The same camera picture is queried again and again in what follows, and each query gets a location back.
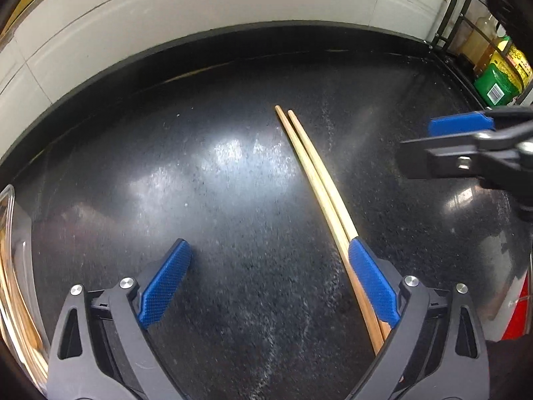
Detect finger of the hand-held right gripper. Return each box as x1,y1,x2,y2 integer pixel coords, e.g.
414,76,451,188
429,106,533,137
400,122,533,182

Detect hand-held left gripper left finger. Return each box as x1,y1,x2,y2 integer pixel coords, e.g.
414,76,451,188
48,238,193,400

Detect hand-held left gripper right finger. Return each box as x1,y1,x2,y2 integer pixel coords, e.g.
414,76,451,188
347,237,490,400

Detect wooden chopstick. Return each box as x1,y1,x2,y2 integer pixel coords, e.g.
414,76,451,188
287,109,394,344
275,105,384,355

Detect clear plastic container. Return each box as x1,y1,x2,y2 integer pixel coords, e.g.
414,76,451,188
0,183,51,388

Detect bundle of wooden chopsticks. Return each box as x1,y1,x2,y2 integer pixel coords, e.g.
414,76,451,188
0,233,48,380

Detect green labelled bottle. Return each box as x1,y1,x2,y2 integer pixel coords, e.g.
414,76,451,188
475,35,527,107

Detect amber glass bottle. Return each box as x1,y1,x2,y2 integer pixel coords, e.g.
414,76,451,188
462,14,498,71

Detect yellow capped bottle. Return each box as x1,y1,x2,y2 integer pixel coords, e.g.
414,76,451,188
502,44,533,88

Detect black metal rack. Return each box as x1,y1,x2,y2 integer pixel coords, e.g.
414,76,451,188
427,0,500,76

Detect red plastic object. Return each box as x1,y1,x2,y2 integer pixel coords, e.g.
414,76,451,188
500,296,533,342

